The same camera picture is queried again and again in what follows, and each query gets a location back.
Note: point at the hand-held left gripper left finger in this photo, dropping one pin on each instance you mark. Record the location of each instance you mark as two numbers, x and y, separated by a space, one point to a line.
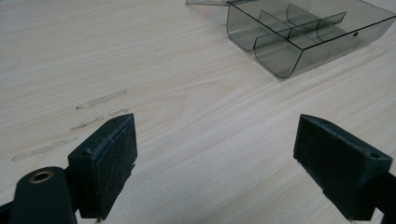
102 168

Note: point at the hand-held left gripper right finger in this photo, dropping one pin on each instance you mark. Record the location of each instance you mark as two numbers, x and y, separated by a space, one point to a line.
336 168

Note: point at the grey transparent plastic organizer box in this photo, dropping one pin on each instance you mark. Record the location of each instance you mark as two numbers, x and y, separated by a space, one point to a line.
299 34

